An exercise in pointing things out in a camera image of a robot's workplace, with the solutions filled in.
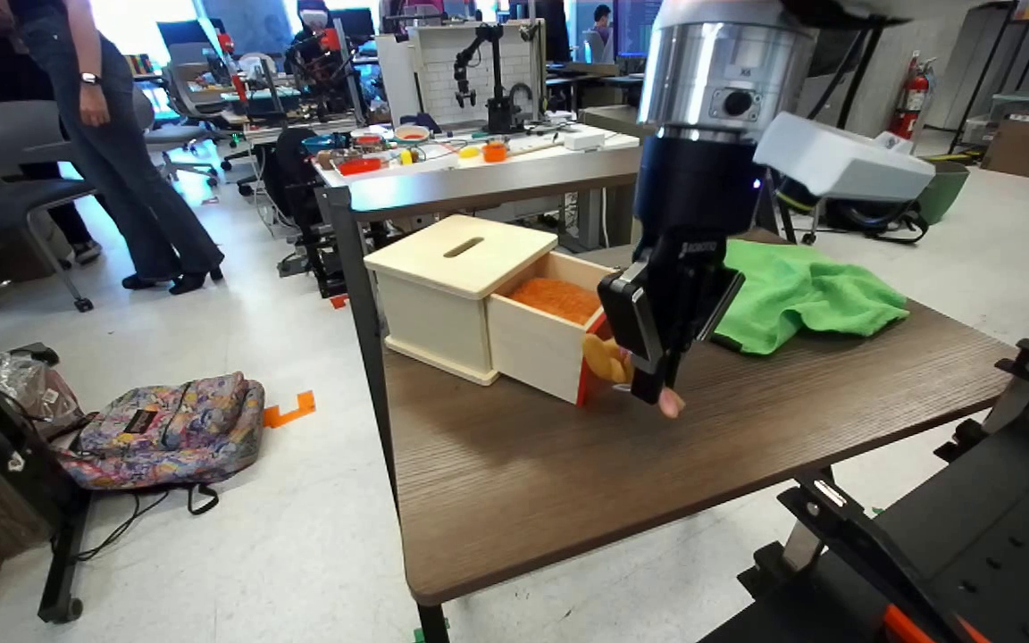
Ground black robot stand base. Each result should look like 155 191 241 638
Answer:
701 339 1029 643

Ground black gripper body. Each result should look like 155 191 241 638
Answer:
635 237 743 339

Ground colourful floral backpack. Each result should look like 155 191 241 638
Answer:
53 371 264 494

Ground standing person dark trousers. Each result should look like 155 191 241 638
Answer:
9 0 226 293

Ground wooden drawer orange front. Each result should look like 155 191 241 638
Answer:
491 249 610 403

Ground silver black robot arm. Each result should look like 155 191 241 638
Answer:
598 0 813 418

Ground cardboard box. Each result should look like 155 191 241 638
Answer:
987 114 1029 178

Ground red fire extinguisher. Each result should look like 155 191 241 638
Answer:
889 58 932 140

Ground orange plastic bracket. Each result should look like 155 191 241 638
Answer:
263 389 320 428

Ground black backpack on floor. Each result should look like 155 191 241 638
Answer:
827 200 928 245

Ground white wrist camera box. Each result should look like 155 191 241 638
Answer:
756 109 936 204

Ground small black desktop robot arm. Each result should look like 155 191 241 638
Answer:
456 20 534 135

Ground black cart frame left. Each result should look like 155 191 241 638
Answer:
0 393 89 625

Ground green bin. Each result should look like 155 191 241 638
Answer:
919 162 968 226

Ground green cloth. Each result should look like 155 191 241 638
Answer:
715 240 910 358

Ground wooden box with slot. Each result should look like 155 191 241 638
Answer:
366 214 556 384

